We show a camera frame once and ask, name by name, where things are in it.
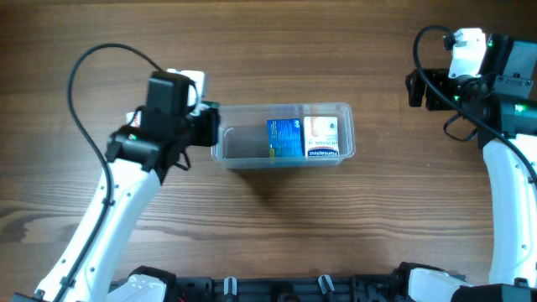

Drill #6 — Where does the white Hansaplast box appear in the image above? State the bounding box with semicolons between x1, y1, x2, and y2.
303;116;339;157

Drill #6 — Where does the blue medicine box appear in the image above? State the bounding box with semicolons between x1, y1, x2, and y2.
267;118;304;158

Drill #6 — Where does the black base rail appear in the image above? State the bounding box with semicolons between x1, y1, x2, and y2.
164;274;405;302

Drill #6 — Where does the white Panadol box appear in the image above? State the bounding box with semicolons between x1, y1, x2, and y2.
126;111;141;128

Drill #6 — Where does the left black camera cable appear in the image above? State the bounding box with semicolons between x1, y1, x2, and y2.
52;43;164;302

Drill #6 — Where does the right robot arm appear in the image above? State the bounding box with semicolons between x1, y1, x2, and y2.
390;27;536;301

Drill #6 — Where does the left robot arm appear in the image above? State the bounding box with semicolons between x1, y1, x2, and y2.
13;69;220;301

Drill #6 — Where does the black camera cable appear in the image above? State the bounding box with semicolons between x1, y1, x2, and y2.
412;24;537;185
52;43;164;302

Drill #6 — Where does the right black camera cable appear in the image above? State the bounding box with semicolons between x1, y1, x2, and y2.
412;24;537;185

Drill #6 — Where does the green Zam-Buk box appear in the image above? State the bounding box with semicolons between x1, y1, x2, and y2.
202;101;220;109

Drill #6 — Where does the clear plastic container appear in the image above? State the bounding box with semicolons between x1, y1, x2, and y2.
211;102;356;169

